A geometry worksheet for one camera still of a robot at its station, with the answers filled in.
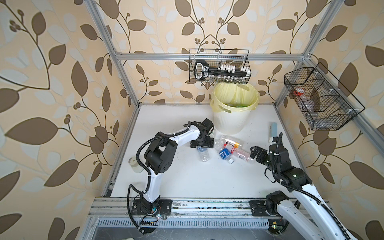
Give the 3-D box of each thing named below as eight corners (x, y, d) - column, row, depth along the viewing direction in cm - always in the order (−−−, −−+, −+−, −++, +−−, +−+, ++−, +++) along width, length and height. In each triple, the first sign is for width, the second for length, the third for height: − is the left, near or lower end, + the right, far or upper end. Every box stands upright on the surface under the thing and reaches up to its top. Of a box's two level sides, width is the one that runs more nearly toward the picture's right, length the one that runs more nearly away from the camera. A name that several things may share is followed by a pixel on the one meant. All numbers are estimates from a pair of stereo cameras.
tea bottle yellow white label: (218, 141, 101) (219, 137, 97) (221, 137, 103) (222, 133, 99) (238, 152, 95) (239, 149, 92) (240, 148, 97) (242, 144, 94)
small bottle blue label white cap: (229, 165, 88) (230, 163, 85) (218, 154, 93) (219, 152, 90) (236, 160, 90) (237, 157, 88) (224, 149, 95) (225, 146, 92)
